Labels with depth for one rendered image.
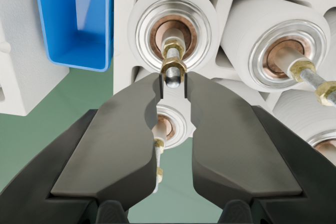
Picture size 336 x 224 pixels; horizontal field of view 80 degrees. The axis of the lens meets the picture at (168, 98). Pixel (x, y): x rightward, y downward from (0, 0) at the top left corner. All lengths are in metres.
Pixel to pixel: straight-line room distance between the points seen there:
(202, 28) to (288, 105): 0.21
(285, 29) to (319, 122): 0.15
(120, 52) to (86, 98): 0.31
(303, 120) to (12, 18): 0.43
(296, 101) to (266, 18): 0.17
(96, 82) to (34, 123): 0.25
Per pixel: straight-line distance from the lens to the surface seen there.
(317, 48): 0.26
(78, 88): 0.58
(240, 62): 0.23
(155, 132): 0.25
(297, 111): 0.35
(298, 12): 0.24
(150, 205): 0.93
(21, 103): 0.42
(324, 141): 0.35
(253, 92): 0.32
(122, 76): 0.31
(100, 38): 0.50
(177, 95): 0.26
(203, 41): 0.21
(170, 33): 0.19
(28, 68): 0.42
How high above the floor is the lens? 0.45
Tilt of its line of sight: 57 degrees down
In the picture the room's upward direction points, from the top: 178 degrees counter-clockwise
